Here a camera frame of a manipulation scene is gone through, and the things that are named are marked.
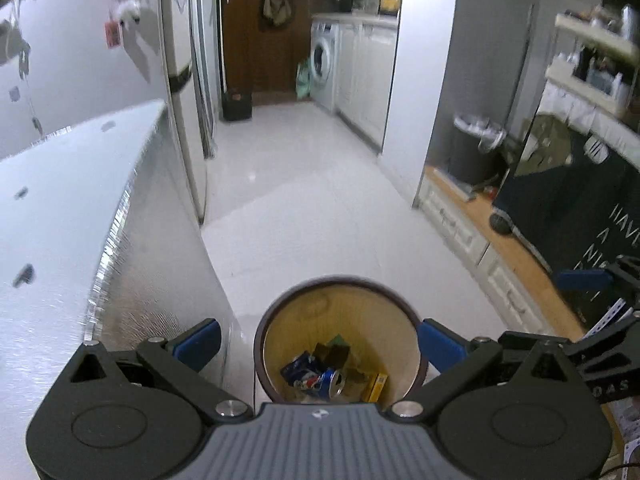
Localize crushed blue soda can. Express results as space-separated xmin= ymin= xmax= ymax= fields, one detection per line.
xmin=280 ymin=351 xmax=346 ymax=401

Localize brown wooden door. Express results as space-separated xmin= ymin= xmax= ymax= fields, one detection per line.
xmin=222 ymin=0 xmax=340 ymax=106

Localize yellow wastebasket with brown rim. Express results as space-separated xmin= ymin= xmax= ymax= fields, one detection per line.
xmin=254 ymin=275 xmax=428 ymax=408

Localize yellow cardboard box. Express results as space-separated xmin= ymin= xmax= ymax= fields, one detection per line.
xmin=360 ymin=373 xmax=388 ymax=403

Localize white wall shelf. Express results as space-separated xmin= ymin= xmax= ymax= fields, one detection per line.
xmin=544 ymin=13 xmax=639 ymax=125

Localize white refrigerator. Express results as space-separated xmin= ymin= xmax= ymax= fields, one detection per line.
xmin=160 ymin=0 xmax=214 ymax=222

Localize teal plastic bag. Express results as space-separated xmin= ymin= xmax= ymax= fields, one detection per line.
xmin=328 ymin=334 xmax=349 ymax=347

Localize black bin by door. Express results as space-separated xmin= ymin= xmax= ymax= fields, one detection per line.
xmin=221 ymin=89 xmax=253 ymax=122

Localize white washing machine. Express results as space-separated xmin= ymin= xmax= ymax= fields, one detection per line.
xmin=309 ymin=20 xmax=340 ymax=114

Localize black round object on cabinet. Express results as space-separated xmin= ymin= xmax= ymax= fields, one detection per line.
xmin=489 ymin=212 xmax=512 ymax=236

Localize dark bin with white liner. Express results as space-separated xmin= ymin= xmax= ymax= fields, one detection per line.
xmin=448 ymin=114 xmax=508 ymax=185

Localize green plastic bag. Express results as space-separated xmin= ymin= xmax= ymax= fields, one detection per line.
xmin=295 ymin=58 xmax=311 ymax=100

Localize brown cardboard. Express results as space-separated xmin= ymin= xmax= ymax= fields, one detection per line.
xmin=311 ymin=344 xmax=369 ymax=384

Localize white kitchen cabinets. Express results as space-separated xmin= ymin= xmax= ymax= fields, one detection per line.
xmin=336 ymin=20 xmax=398 ymax=151

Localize white low cabinet wood top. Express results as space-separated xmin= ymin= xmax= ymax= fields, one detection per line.
xmin=414 ymin=166 xmax=586 ymax=341

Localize black bear cloth cover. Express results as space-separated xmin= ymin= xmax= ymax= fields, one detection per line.
xmin=491 ymin=114 xmax=640 ymax=331

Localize pink hanging tag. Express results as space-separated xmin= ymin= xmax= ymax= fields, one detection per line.
xmin=104 ymin=21 xmax=122 ymax=49

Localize plush sheep wall toy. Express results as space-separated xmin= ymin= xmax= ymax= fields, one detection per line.
xmin=116 ymin=0 xmax=141 ymax=27

